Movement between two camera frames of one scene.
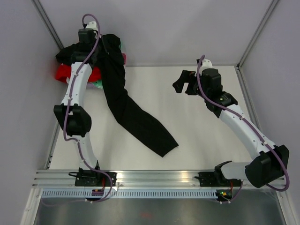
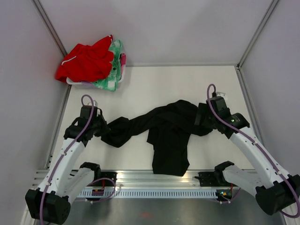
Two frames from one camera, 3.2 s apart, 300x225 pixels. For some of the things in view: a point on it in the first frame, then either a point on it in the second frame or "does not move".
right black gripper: x=186 y=76 to x=203 y=109
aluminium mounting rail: x=68 y=179 does not move
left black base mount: x=93 y=178 does not move
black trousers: x=110 y=61 to x=169 y=130
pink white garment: x=124 y=58 does not move
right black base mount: x=216 y=178 does not move
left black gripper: x=101 y=42 to x=100 y=117
